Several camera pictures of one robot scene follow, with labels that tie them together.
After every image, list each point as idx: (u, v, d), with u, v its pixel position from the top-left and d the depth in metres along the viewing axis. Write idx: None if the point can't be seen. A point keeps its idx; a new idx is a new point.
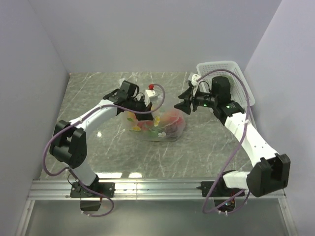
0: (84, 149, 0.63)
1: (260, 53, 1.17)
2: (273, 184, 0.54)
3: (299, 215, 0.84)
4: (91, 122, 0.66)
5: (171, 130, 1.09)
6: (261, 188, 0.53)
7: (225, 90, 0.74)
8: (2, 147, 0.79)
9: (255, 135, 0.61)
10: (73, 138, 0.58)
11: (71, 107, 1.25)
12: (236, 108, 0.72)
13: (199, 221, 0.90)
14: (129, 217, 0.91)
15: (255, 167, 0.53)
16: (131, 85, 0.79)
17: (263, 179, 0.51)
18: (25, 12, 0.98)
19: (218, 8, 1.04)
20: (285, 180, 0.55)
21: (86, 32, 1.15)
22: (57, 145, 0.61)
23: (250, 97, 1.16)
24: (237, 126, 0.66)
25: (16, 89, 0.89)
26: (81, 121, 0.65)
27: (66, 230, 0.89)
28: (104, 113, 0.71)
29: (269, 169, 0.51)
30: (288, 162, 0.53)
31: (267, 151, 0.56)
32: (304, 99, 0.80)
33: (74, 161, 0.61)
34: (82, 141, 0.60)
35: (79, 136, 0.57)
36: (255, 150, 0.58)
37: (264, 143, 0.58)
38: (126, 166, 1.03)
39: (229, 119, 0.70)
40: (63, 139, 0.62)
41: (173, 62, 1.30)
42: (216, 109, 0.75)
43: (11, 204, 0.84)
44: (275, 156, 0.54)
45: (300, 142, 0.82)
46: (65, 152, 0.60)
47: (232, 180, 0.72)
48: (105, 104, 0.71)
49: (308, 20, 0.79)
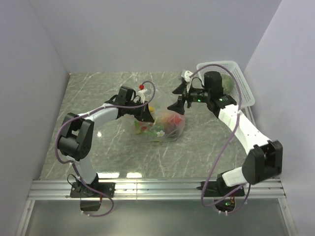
0: (90, 141, 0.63)
1: (260, 53, 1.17)
2: (267, 171, 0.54)
3: (298, 215, 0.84)
4: (98, 116, 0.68)
5: (170, 128, 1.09)
6: (256, 175, 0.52)
7: (218, 83, 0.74)
8: (3, 146, 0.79)
9: (248, 125, 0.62)
10: (83, 126, 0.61)
11: (71, 107, 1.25)
12: (229, 101, 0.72)
13: (200, 221, 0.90)
14: (129, 217, 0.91)
15: (249, 155, 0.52)
16: (128, 91, 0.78)
17: (257, 165, 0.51)
18: (25, 12, 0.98)
19: (218, 8, 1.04)
20: (279, 167, 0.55)
21: (86, 32, 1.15)
22: (64, 136, 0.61)
23: (250, 98, 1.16)
24: (230, 116, 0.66)
25: (16, 88, 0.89)
26: (89, 114, 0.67)
27: (66, 230, 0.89)
28: (108, 113, 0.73)
29: (263, 155, 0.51)
30: (280, 147, 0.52)
31: (260, 138, 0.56)
32: (304, 98, 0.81)
33: (80, 152, 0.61)
34: (91, 132, 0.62)
35: (89, 125, 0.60)
36: (248, 139, 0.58)
37: (256, 132, 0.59)
38: (126, 166, 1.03)
39: (222, 111, 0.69)
40: (71, 131, 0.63)
41: (173, 62, 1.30)
42: (209, 103, 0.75)
43: (11, 204, 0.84)
44: (267, 143, 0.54)
45: (300, 141, 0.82)
46: (73, 143, 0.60)
47: (232, 180, 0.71)
48: (109, 105, 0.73)
49: (307, 20, 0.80)
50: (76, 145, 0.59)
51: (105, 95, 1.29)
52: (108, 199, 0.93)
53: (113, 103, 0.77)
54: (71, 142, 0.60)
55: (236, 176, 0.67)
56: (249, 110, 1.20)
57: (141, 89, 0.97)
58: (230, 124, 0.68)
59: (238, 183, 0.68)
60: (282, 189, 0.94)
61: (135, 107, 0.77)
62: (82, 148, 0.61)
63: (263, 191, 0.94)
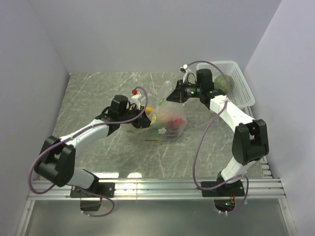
0: (72, 166, 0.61)
1: (260, 53, 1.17)
2: (255, 149, 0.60)
3: (298, 215, 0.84)
4: (82, 139, 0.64)
5: (172, 126, 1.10)
6: (243, 152, 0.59)
7: (208, 77, 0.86)
8: (2, 146, 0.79)
9: (234, 108, 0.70)
10: (62, 154, 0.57)
11: (71, 107, 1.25)
12: (218, 93, 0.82)
13: (199, 221, 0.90)
14: (129, 217, 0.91)
15: (235, 132, 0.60)
16: (121, 103, 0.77)
17: (242, 140, 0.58)
18: (25, 12, 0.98)
19: (218, 8, 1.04)
20: (266, 144, 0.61)
21: (86, 32, 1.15)
22: (43, 162, 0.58)
23: (251, 98, 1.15)
24: (219, 103, 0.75)
25: (16, 88, 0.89)
26: (72, 137, 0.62)
27: (66, 230, 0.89)
28: (95, 133, 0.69)
29: (247, 131, 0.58)
30: (264, 124, 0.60)
31: (245, 119, 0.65)
32: (303, 98, 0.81)
33: (60, 180, 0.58)
34: (72, 158, 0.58)
35: (69, 153, 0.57)
36: (235, 120, 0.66)
37: (241, 113, 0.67)
38: (126, 166, 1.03)
39: (212, 101, 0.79)
40: (51, 156, 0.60)
41: (173, 61, 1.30)
42: (202, 96, 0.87)
43: (11, 204, 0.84)
44: (252, 122, 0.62)
45: (300, 141, 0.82)
46: (51, 172, 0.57)
47: (229, 175, 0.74)
48: (97, 123, 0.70)
49: (307, 20, 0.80)
50: (53, 174, 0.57)
51: (105, 95, 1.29)
52: (108, 199, 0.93)
53: (105, 117, 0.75)
54: (49, 169, 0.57)
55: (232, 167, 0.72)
56: (249, 110, 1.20)
57: (134, 94, 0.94)
58: (218, 110, 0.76)
59: (235, 175, 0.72)
60: (282, 189, 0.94)
61: (128, 122, 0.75)
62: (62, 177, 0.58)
63: (263, 191, 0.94)
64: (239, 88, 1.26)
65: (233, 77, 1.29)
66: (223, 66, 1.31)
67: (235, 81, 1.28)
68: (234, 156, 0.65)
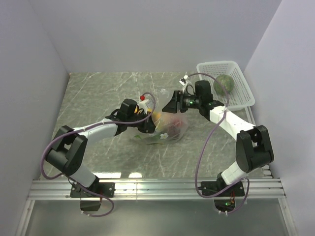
0: (81, 158, 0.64)
1: (260, 53, 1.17)
2: (260, 156, 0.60)
3: (298, 215, 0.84)
4: (93, 132, 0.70)
5: (173, 131, 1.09)
6: (248, 160, 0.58)
7: (207, 90, 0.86)
8: (2, 146, 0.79)
9: (233, 117, 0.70)
10: (74, 143, 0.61)
11: (71, 107, 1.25)
12: (217, 104, 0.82)
13: (199, 221, 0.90)
14: (129, 217, 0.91)
15: (237, 140, 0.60)
16: (131, 106, 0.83)
17: (246, 148, 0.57)
18: (25, 12, 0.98)
19: (218, 8, 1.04)
20: (269, 150, 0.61)
21: (86, 32, 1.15)
22: (54, 149, 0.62)
23: (250, 98, 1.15)
24: (218, 114, 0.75)
25: (16, 89, 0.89)
26: (84, 130, 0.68)
27: (66, 230, 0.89)
28: (105, 129, 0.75)
29: (249, 137, 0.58)
30: (265, 130, 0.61)
31: (245, 126, 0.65)
32: (303, 98, 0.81)
33: (68, 168, 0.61)
34: (82, 148, 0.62)
35: (81, 142, 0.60)
36: (236, 128, 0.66)
37: (241, 121, 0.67)
38: (126, 166, 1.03)
39: (211, 111, 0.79)
40: (62, 145, 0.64)
41: (173, 62, 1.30)
42: (201, 108, 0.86)
43: (11, 204, 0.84)
44: (253, 128, 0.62)
45: (300, 142, 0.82)
46: (61, 158, 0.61)
47: (231, 176, 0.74)
48: (108, 121, 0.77)
49: (307, 20, 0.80)
50: (63, 161, 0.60)
51: (105, 95, 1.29)
52: (107, 199, 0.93)
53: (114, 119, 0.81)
54: (60, 157, 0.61)
55: (233, 169, 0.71)
56: (249, 110, 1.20)
57: (142, 99, 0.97)
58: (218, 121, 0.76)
59: (236, 177, 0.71)
60: (282, 189, 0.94)
61: (135, 123, 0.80)
62: (71, 165, 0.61)
63: (263, 191, 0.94)
64: (239, 88, 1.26)
65: (233, 77, 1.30)
66: (224, 66, 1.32)
67: (235, 81, 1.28)
68: (238, 163, 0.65)
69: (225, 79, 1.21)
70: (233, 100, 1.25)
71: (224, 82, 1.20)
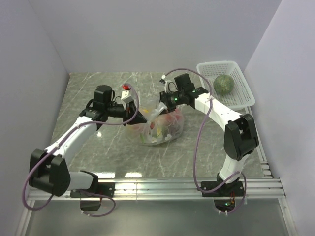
0: (67, 174, 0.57)
1: (260, 53, 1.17)
2: (246, 144, 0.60)
3: (299, 215, 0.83)
4: (70, 144, 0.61)
5: (173, 128, 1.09)
6: (236, 148, 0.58)
7: (187, 79, 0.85)
8: (2, 146, 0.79)
9: (220, 107, 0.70)
10: (52, 166, 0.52)
11: (71, 107, 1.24)
12: (201, 91, 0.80)
13: (199, 221, 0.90)
14: (129, 216, 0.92)
15: (225, 130, 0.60)
16: (105, 95, 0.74)
17: (235, 138, 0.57)
18: (25, 12, 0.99)
19: (218, 7, 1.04)
20: (255, 137, 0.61)
21: (86, 32, 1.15)
22: (36, 177, 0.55)
23: (250, 98, 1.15)
24: (204, 103, 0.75)
25: (16, 89, 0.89)
26: (58, 146, 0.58)
27: (67, 230, 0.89)
28: (82, 133, 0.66)
29: (237, 128, 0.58)
30: (251, 118, 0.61)
31: (233, 115, 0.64)
32: (304, 98, 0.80)
33: (57, 190, 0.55)
34: (64, 167, 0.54)
35: (59, 164, 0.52)
36: (223, 118, 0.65)
37: (229, 110, 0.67)
38: (125, 166, 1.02)
39: (197, 100, 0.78)
40: (42, 169, 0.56)
41: (173, 61, 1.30)
42: (185, 97, 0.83)
43: (11, 204, 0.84)
44: (240, 118, 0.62)
45: (301, 141, 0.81)
46: (45, 184, 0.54)
47: (227, 173, 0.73)
48: (83, 123, 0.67)
49: (307, 21, 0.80)
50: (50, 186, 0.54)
51: None
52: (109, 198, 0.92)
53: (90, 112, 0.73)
54: (43, 182, 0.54)
55: (228, 164, 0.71)
56: (249, 110, 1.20)
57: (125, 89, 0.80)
58: (205, 110, 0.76)
59: (232, 172, 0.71)
60: (282, 189, 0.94)
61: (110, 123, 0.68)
62: (59, 186, 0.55)
63: (263, 191, 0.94)
64: (239, 88, 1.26)
65: (233, 77, 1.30)
66: (224, 66, 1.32)
67: (235, 81, 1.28)
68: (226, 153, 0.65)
69: (225, 79, 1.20)
70: (233, 100, 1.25)
71: (224, 82, 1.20)
